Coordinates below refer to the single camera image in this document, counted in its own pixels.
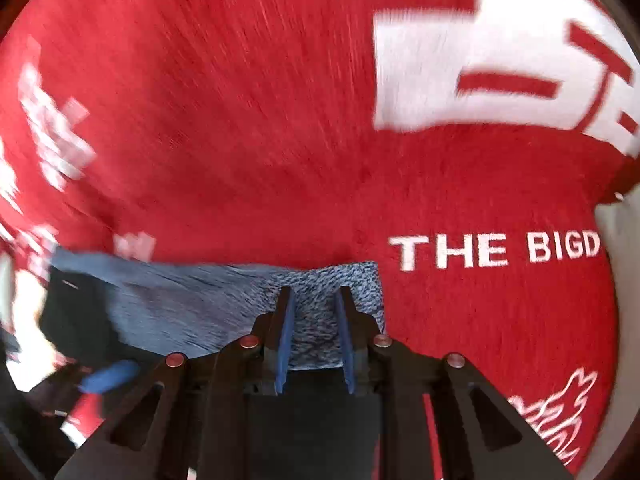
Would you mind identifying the black pants with grey waistband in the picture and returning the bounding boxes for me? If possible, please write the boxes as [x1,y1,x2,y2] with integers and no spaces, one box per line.
[39,246,386,480]

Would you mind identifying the red blanket with white print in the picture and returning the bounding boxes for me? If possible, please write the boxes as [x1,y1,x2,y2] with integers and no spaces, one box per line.
[1,0,639,471]

